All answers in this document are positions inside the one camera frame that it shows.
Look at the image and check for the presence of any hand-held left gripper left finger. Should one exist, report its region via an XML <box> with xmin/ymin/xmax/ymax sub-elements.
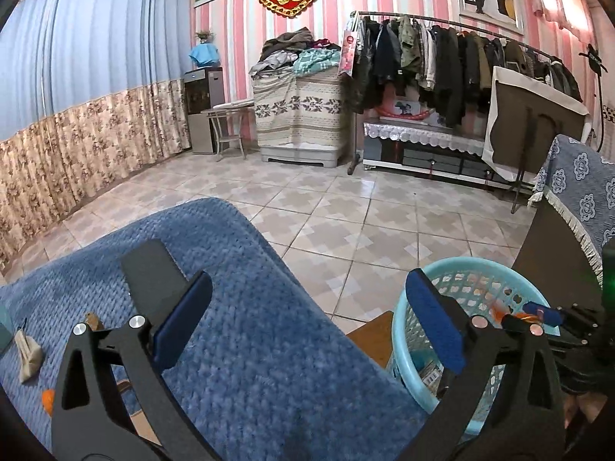
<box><xmin>50</xmin><ymin>239</ymin><xmax>226</xmax><ymax>461</ymax></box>

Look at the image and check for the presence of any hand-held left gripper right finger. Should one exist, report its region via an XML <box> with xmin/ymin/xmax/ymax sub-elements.
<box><xmin>394</xmin><ymin>269</ymin><xmax>570</xmax><ymax>461</ymax></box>

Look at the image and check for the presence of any orange wrapper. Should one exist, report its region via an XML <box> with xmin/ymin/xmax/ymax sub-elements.
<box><xmin>492</xmin><ymin>300</ymin><xmax>533</xmax><ymax>323</ymax></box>

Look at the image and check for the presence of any teal plastic basket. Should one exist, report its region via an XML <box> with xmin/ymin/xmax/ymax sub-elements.
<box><xmin>391</xmin><ymin>257</ymin><xmax>560</xmax><ymax>435</ymax></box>

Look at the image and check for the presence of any person's right hand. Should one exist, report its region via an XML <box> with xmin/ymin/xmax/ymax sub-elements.
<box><xmin>564</xmin><ymin>391</ymin><xmax>606</xmax><ymax>430</ymax></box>

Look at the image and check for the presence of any dark wooden cabinet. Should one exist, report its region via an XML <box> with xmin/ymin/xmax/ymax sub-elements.
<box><xmin>512</xmin><ymin>194</ymin><xmax>606</xmax><ymax>298</ymax></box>

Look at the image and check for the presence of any brown wooden stool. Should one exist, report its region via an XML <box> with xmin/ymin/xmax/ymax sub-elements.
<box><xmin>346</xmin><ymin>310</ymin><xmax>395</xmax><ymax>370</ymax></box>

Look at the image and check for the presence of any blue knitted blanket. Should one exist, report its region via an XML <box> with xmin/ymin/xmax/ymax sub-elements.
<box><xmin>0</xmin><ymin>197</ymin><xmax>433</xmax><ymax>461</ymax></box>

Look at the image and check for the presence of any blue flower-patterned cloth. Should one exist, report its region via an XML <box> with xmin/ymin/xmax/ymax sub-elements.
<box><xmin>529</xmin><ymin>134</ymin><xmax>615</xmax><ymax>289</ymax></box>

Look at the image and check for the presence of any beige crumpled paper piece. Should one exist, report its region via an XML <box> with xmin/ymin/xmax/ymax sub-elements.
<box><xmin>13</xmin><ymin>329</ymin><xmax>44</xmax><ymax>384</ymax></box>

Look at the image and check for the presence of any low tv cabinet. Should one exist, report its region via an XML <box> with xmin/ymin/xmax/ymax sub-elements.
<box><xmin>362</xmin><ymin>122</ymin><xmax>534</xmax><ymax>188</ymax></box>

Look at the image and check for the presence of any white lace cloth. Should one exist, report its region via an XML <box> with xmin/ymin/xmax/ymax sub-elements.
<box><xmin>364</xmin><ymin>122</ymin><xmax>486</xmax><ymax>154</ymax></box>

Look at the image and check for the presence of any cloth-covered screen on stand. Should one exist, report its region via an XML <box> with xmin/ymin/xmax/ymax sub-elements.
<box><xmin>482</xmin><ymin>66</ymin><xmax>590</xmax><ymax>214</ymax></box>

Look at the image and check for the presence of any grey water dispenser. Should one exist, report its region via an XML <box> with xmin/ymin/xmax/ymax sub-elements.
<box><xmin>184</xmin><ymin>67</ymin><xmax>225</xmax><ymax>155</ymax></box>

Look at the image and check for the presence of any red and white bag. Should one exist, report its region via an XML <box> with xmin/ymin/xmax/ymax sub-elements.
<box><xmin>377</xmin><ymin>98</ymin><xmax>440</xmax><ymax>123</ymax></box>

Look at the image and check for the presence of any small folding table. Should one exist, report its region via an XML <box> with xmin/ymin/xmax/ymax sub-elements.
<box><xmin>202</xmin><ymin>98</ymin><xmax>255</xmax><ymax>161</ymax></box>

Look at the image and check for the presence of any cabinet with patterned cloth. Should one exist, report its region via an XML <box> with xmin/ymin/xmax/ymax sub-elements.
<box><xmin>253</xmin><ymin>70</ymin><xmax>347</xmax><ymax>169</ymax></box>

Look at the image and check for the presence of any row of hanging clothes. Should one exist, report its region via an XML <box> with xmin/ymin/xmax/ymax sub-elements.
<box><xmin>348</xmin><ymin>15</ymin><xmax>584</xmax><ymax>126</ymax></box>

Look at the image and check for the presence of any black floor stand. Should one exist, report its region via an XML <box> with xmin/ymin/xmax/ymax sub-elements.
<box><xmin>579</xmin><ymin>44</ymin><xmax>608</xmax><ymax>149</ymax></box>

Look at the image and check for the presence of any blue and floral curtain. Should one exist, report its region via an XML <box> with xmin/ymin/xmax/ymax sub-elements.
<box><xmin>0</xmin><ymin>0</ymin><xmax>193</xmax><ymax>274</ymax></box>

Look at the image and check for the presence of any blue covered water bottle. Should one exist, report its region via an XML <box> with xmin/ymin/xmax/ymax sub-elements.
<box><xmin>189</xmin><ymin>44</ymin><xmax>222</xmax><ymax>69</ymax></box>

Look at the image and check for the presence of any pink hanging bag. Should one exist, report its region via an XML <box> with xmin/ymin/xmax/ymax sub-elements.
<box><xmin>337</xmin><ymin>29</ymin><xmax>359</xmax><ymax>78</ymax></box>

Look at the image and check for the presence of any pile of clothes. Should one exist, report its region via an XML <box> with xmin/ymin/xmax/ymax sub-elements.
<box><xmin>250</xmin><ymin>28</ymin><xmax>343</xmax><ymax>78</ymax></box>

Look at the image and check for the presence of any metal clothes rack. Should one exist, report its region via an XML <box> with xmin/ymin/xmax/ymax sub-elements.
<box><xmin>348</xmin><ymin>11</ymin><xmax>584</xmax><ymax>176</ymax></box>

